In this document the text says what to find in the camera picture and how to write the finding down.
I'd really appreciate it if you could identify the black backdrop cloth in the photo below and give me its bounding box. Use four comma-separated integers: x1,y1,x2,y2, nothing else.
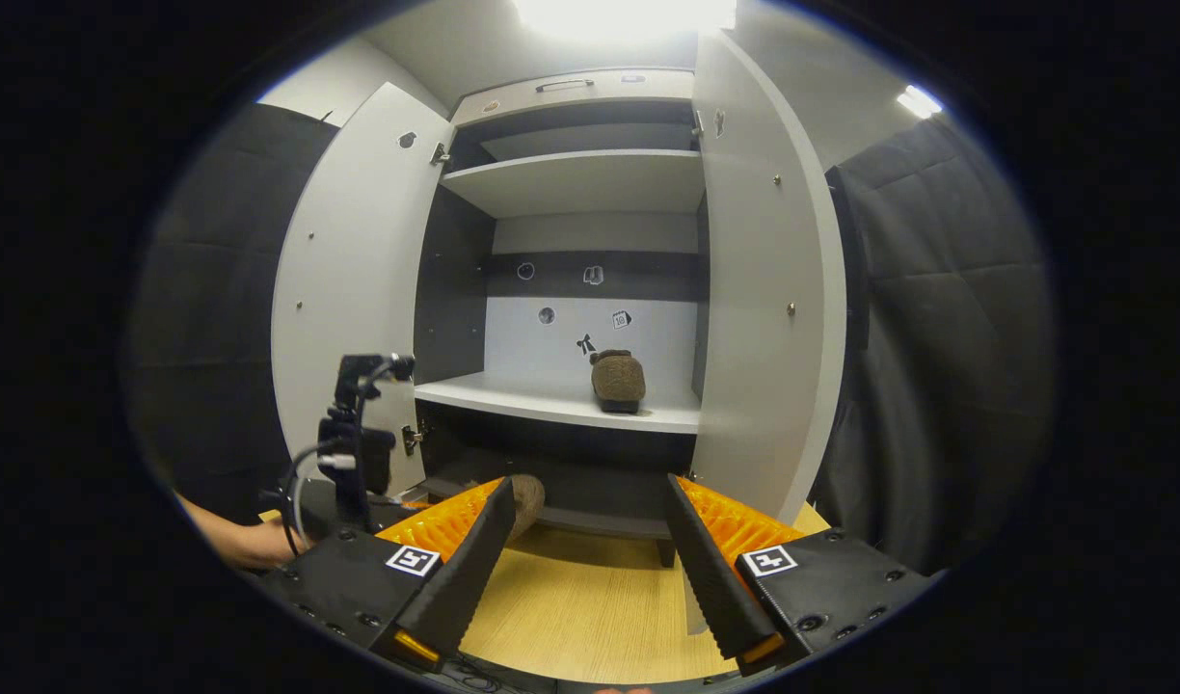
127,101,1059,579

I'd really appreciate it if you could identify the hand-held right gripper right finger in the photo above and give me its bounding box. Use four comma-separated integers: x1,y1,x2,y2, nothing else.
664,472,938,676

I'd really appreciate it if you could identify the large ceiling light panel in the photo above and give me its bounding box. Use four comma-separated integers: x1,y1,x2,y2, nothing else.
513,0,738,40

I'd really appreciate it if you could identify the brown fuzzy shoe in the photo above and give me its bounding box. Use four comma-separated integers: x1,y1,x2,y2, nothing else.
503,474,547,543
590,349,647,415

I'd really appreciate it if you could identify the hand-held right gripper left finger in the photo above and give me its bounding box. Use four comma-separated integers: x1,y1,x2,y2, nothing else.
262,477,517,673

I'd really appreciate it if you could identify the grey cabinet drawer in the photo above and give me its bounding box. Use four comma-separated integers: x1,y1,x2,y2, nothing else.
452,69,695,126

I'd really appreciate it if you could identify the grey shoe cabinet door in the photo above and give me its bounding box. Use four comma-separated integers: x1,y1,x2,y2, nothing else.
270,82,456,502
691,32,871,526

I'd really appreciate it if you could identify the black cable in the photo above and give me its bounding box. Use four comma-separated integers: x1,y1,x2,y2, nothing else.
278,439,358,558

